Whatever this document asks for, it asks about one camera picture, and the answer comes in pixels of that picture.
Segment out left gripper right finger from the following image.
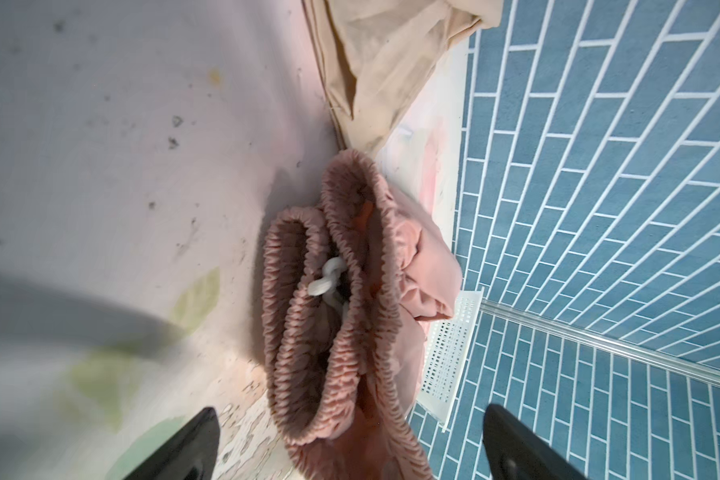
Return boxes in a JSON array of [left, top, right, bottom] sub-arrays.
[[482, 403, 585, 480]]

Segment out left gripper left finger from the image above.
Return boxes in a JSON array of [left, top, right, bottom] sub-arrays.
[[125, 407, 220, 480]]

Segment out white plastic basket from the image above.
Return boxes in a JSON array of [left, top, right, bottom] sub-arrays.
[[417, 290, 483, 430]]

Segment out beige shorts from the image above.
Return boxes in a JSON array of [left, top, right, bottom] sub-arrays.
[[303, 0, 503, 156]]

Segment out right aluminium corner post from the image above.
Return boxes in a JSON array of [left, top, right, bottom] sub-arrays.
[[481, 299, 720, 388]]

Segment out pink shorts white drawstring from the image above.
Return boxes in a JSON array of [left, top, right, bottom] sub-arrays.
[[307, 256, 348, 315]]

